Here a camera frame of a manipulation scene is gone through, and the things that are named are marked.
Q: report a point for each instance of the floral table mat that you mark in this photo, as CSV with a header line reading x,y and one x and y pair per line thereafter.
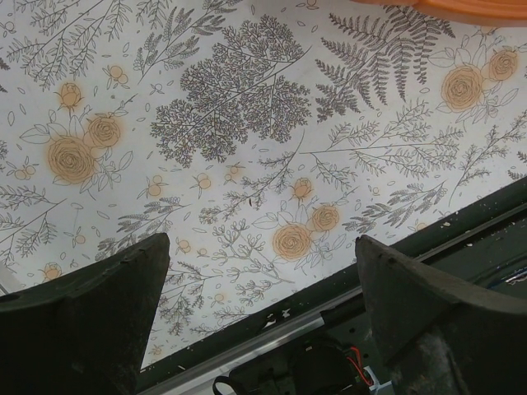
x,y
262,136

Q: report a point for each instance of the orange plastic bin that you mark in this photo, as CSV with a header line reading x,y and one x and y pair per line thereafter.
x,y
496,13

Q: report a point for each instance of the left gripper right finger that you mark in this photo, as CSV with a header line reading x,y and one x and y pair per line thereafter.
x,y
437,333

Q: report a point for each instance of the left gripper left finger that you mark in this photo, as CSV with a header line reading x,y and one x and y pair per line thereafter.
x,y
85,332

